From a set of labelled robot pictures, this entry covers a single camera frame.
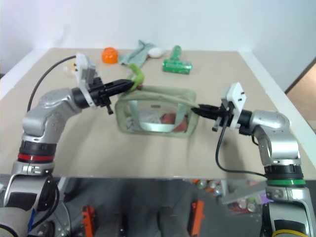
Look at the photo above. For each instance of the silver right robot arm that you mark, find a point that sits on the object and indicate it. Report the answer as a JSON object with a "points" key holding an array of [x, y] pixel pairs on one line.
{"points": [[271, 123]]}

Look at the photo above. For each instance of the green pack of cans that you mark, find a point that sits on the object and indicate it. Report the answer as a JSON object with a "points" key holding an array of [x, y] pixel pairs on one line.
{"points": [[177, 66]]}

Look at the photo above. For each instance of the white rounded object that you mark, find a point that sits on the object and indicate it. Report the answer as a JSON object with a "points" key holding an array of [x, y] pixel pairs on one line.
{"points": [[156, 52]]}

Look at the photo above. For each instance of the green clear-sided zip pouch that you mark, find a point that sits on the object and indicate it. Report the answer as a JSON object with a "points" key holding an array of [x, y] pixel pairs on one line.
{"points": [[158, 95]]}

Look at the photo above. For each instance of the pile of drink cans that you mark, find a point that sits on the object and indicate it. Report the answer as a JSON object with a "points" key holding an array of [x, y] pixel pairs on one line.
{"points": [[209, 186]]}

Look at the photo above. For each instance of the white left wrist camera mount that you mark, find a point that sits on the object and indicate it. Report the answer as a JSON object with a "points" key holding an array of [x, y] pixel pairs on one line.
{"points": [[82, 64]]}

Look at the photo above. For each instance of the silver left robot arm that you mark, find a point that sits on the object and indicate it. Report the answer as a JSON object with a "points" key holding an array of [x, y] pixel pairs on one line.
{"points": [[47, 111]]}

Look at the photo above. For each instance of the white item inside pouch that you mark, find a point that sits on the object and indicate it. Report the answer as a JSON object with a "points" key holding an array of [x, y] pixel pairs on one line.
{"points": [[148, 118]]}

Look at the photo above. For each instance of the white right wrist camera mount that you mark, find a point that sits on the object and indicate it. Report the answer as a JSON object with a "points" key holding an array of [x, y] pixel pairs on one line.
{"points": [[237, 95]]}

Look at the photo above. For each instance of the orange plastic cup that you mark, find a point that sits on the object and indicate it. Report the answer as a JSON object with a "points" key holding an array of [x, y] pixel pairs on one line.
{"points": [[110, 55]]}

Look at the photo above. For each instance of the clear bin of clutter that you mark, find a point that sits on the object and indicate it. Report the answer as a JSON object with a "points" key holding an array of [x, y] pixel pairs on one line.
{"points": [[243, 200]]}

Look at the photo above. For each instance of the red item inside pouch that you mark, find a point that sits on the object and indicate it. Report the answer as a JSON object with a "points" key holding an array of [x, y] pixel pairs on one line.
{"points": [[170, 119]]}

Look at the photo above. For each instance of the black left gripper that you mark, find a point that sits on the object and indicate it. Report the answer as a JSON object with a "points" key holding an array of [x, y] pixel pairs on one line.
{"points": [[98, 93]]}

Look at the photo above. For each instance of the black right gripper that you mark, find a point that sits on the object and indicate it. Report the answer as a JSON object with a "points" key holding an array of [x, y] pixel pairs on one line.
{"points": [[224, 114]]}

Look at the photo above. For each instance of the orange clamp under table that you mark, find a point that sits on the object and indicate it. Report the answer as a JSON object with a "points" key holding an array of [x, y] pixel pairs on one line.
{"points": [[88, 221], [198, 217]]}

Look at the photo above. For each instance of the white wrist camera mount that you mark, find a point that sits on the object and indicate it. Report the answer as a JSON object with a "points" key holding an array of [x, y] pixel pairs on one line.
{"points": [[237, 95], [82, 64]]}

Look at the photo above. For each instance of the green plastic bottle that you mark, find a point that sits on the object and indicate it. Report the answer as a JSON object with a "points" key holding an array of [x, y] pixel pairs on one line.
{"points": [[176, 52]]}

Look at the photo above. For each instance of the grey-green cloth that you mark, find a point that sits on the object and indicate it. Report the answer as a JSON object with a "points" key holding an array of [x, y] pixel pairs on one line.
{"points": [[137, 55]]}

